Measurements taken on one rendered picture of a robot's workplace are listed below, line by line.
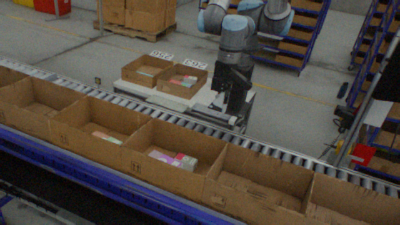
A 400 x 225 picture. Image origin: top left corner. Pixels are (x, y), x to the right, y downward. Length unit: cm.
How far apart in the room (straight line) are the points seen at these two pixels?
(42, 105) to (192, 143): 94
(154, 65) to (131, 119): 131
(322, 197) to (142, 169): 79
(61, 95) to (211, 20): 94
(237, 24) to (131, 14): 486
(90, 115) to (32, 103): 39
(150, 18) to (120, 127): 429
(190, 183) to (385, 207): 79
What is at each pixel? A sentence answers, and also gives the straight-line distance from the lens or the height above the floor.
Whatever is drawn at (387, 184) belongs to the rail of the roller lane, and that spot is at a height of 74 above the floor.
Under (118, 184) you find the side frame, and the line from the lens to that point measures 146.
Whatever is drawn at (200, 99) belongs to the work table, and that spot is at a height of 75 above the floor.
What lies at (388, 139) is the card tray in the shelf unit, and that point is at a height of 79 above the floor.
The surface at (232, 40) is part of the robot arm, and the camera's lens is 131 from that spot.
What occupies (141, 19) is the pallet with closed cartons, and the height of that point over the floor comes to 33.
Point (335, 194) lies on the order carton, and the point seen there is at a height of 97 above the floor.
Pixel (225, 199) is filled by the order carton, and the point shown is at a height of 99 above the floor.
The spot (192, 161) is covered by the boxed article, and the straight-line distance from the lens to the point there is 156.
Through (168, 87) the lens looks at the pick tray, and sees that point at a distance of 251.
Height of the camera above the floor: 188
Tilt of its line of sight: 36 degrees down
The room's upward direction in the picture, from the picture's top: 7 degrees clockwise
